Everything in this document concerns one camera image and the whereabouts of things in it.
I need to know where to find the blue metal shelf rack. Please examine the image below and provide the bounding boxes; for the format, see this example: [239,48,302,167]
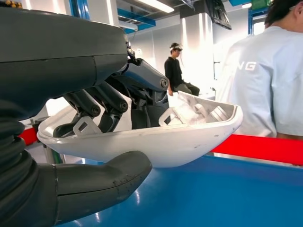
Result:
[57,155,303,227]

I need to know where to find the person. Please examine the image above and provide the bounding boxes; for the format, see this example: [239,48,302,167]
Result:
[215,0,303,140]
[164,42,200,97]

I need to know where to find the black hanging monitor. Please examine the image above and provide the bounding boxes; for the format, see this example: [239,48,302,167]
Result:
[206,0,233,31]

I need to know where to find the red barrier belt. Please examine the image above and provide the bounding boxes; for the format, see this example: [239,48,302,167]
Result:
[19,127,303,166]

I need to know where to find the chrome stanchion post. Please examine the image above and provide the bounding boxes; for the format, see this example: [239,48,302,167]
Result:
[42,145,64,165]

